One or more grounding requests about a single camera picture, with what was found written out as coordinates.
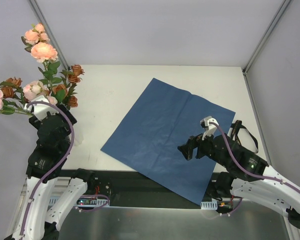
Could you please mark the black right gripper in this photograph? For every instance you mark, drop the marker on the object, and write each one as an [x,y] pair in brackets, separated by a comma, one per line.
[198,146]

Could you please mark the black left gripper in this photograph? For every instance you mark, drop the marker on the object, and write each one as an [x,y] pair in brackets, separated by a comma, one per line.
[67,114]

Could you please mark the blue wrapping paper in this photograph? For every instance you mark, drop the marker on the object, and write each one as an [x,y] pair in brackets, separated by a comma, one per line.
[147,138]

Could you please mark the pale pink rose stem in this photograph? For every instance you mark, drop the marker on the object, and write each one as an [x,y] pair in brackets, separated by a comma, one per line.
[36,89]

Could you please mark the orange and pink flower bouquet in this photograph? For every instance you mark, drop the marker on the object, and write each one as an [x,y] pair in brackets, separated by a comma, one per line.
[63,87]

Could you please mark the large orange rose stem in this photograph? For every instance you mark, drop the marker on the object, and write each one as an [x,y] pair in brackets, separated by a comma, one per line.
[12,89]

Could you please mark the peach peony flower stem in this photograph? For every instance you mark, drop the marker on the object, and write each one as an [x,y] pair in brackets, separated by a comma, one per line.
[37,43]

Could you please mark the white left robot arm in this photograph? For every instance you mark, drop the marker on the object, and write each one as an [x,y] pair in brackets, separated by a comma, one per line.
[38,221]

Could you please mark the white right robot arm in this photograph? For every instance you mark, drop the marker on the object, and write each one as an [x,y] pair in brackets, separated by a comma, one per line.
[247,175]

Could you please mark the white ribbed vase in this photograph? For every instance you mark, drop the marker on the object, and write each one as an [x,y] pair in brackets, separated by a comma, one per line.
[78,138]

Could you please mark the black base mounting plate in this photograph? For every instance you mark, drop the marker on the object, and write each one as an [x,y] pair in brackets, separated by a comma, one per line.
[134,190]

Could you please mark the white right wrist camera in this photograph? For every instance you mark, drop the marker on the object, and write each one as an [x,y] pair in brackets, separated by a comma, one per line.
[209,124]

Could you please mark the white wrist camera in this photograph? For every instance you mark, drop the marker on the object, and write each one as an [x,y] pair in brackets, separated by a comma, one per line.
[209,124]
[40,107]

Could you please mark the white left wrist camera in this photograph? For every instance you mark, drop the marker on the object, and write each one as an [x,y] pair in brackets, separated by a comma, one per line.
[40,107]

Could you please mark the right white cable duct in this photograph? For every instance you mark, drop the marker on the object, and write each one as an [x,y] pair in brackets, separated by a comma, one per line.
[209,205]

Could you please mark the white cable duct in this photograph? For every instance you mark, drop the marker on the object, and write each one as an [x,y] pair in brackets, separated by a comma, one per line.
[89,202]
[209,205]

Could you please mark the left white cable duct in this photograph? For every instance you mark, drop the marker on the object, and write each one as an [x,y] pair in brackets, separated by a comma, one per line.
[89,202]

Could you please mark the right aluminium table rail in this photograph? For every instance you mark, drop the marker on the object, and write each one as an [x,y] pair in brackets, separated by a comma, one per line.
[256,115]

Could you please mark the left aluminium frame post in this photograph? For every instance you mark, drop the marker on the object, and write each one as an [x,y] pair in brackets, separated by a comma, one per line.
[34,5]

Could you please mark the aluminium frame post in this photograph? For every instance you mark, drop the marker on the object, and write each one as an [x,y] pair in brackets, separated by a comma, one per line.
[34,5]
[284,5]

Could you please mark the right aluminium frame post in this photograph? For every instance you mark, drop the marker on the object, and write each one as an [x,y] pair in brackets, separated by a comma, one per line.
[284,5]

